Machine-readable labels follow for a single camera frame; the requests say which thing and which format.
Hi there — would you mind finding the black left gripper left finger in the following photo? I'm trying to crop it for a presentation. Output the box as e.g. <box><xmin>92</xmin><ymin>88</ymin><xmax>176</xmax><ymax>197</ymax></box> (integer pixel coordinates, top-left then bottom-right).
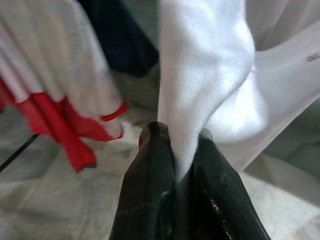
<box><xmin>109</xmin><ymin>121</ymin><xmax>177</xmax><ymax>240</ymax></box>

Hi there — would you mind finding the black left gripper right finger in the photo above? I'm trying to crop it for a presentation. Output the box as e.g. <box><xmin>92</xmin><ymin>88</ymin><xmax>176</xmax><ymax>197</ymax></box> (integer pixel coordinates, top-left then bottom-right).
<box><xmin>190</xmin><ymin>129</ymin><xmax>273</xmax><ymax>240</ymax></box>

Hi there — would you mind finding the black metal drying rack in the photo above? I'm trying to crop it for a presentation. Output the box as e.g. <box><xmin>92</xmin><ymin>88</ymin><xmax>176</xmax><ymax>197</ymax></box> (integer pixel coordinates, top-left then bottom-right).
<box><xmin>0</xmin><ymin>133</ymin><xmax>39</xmax><ymax>174</ymax></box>

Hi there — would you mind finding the navy blue garment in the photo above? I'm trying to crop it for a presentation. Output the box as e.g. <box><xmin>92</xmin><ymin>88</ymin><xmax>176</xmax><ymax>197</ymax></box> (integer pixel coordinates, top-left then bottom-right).
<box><xmin>79</xmin><ymin>0</ymin><xmax>161</xmax><ymax>79</ymax></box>

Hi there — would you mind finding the red and white garment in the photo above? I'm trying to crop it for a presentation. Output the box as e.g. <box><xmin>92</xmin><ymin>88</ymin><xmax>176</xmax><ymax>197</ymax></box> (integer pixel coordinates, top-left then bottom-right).
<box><xmin>0</xmin><ymin>0</ymin><xmax>129</xmax><ymax>173</ymax></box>

